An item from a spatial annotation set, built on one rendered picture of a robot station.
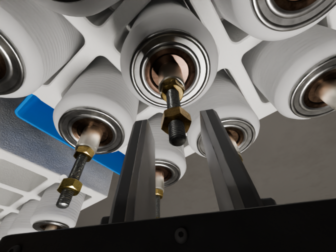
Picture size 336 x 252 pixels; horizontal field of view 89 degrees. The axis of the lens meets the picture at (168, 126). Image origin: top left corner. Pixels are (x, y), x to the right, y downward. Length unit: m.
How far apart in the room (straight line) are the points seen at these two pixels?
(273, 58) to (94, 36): 0.21
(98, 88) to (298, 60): 0.21
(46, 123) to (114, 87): 0.27
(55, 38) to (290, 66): 0.24
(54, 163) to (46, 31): 0.32
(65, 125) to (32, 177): 0.38
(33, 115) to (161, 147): 0.31
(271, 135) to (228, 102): 0.47
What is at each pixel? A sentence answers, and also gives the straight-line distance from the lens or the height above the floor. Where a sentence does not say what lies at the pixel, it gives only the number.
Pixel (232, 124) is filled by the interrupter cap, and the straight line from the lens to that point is 0.22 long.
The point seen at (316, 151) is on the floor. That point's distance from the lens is 0.87.
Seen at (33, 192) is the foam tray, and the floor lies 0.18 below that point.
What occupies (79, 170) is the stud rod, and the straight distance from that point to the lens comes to 0.19.
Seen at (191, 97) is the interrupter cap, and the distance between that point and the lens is 0.18.
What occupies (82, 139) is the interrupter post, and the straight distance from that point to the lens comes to 0.21.
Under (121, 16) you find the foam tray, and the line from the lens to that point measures 0.23.
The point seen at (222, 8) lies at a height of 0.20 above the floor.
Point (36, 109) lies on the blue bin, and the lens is 0.48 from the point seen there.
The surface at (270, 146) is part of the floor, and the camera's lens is 0.73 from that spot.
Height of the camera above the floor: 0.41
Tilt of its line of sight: 49 degrees down
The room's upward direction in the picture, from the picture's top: 177 degrees clockwise
